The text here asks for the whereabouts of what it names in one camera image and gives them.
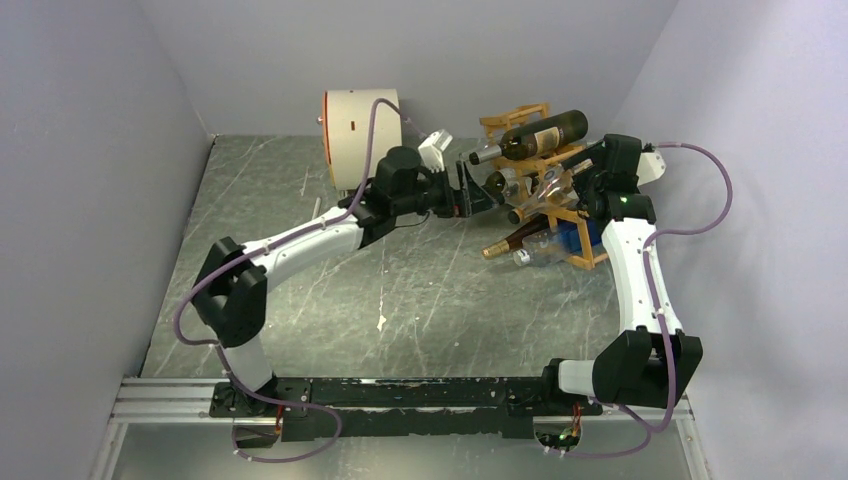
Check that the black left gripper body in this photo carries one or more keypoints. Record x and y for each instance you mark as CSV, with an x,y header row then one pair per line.
x,y
438,196

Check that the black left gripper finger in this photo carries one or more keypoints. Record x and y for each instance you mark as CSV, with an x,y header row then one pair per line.
x,y
476,199
466,180

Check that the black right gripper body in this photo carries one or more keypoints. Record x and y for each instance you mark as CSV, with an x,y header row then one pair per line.
x,y
585,181

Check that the large clear glass bottle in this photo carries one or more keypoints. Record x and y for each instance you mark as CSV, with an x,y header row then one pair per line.
x,y
554,189

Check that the blue rectangular box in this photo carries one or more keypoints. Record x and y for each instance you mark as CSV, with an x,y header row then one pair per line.
x,y
570,236

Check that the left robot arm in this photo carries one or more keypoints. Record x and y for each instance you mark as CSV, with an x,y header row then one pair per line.
x,y
230,293

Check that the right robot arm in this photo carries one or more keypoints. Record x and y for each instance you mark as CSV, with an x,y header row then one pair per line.
x,y
651,360

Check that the dark green lower wine bottle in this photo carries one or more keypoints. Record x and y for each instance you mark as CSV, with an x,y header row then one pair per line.
x,y
503,180

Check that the brown bottle with gold cap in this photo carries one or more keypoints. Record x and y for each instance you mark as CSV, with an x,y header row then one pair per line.
x,y
513,241

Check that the wooden wine rack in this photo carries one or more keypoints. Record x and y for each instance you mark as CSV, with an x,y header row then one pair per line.
x,y
494,127

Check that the dark green labelled wine bottle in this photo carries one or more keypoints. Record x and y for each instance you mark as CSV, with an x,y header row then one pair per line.
x,y
536,138

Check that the cream cylindrical drum box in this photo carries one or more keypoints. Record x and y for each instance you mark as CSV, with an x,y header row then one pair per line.
x,y
345,120

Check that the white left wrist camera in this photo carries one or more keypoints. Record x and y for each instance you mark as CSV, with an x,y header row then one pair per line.
x,y
432,149

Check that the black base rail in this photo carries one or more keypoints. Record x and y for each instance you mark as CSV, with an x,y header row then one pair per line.
x,y
309,409

